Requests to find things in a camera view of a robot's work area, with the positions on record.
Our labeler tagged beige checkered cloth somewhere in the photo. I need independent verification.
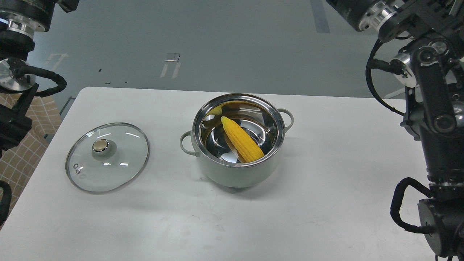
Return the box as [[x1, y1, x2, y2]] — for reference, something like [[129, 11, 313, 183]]
[[0, 96, 62, 218]]

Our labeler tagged grey-green steel pot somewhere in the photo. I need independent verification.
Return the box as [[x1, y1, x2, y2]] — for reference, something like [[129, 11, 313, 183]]
[[179, 94, 294, 188]]

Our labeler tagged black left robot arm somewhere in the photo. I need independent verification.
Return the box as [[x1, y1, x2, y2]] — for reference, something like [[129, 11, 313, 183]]
[[0, 0, 79, 152]]

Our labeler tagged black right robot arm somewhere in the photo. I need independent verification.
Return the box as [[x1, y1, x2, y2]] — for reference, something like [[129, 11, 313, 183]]
[[328, 0, 464, 261]]

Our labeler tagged yellow corn cob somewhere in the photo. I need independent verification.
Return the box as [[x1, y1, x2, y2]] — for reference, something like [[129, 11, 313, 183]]
[[220, 116, 265, 163]]

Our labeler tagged glass pot lid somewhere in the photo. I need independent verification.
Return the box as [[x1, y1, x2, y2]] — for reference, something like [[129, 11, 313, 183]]
[[65, 122, 151, 194]]

